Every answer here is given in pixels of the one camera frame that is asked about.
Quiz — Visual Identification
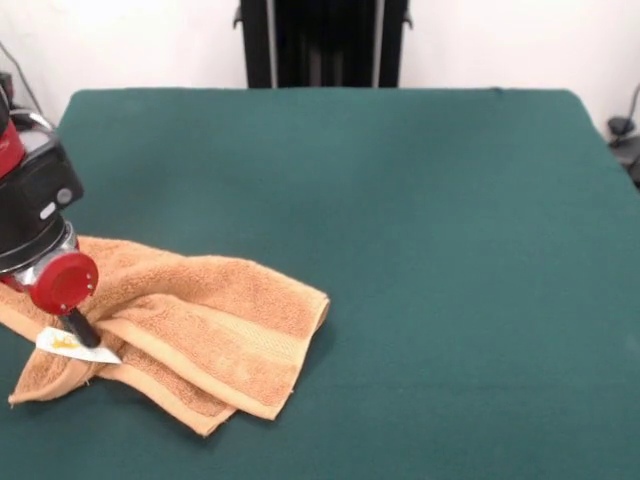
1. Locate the tan terry towel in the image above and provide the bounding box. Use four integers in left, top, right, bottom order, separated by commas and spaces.
0, 235, 331, 439

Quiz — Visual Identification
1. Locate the grey cable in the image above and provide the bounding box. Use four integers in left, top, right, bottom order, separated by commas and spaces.
0, 39, 56, 136

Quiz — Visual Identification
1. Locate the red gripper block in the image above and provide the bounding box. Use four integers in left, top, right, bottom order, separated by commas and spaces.
0, 251, 102, 349

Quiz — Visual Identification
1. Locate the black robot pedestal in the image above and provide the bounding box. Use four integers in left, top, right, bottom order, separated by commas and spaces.
232, 0, 414, 90

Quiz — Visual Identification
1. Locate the dark green table cloth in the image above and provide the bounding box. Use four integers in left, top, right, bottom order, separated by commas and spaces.
0, 87, 640, 480

